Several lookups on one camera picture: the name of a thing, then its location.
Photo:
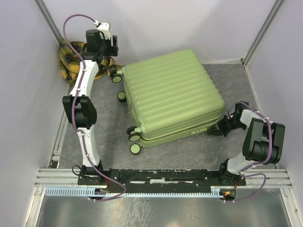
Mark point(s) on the left aluminium corner post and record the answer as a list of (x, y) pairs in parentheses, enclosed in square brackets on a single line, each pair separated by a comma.
[(41, 5)]

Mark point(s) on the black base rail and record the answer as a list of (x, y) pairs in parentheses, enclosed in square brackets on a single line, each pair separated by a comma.
[(154, 181)]

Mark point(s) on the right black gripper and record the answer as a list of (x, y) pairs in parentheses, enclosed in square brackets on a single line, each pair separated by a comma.
[(217, 132)]

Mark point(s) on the right aluminium corner post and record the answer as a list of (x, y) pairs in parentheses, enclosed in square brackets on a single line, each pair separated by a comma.
[(261, 33)]

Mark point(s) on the aluminium corner post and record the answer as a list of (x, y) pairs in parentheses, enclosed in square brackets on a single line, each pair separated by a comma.
[(41, 5), (261, 33)]

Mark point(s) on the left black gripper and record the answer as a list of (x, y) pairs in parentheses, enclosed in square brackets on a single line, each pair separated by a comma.
[(113, 50)]

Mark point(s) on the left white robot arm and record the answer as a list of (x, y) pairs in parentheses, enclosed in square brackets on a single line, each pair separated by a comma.
[(79, 109)]

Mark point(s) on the green suitcase blue lining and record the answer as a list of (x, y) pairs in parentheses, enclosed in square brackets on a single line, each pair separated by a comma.
[(169, 97)]

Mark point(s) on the crumpled yellow plaid shirt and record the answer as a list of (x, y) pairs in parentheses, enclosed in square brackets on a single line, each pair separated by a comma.
[(70, 64)]

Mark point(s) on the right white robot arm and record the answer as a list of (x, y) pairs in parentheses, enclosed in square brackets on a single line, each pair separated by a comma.
[(263, 143)]

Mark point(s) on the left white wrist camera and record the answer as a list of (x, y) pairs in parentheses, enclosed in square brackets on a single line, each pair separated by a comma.
[(103, 27)]

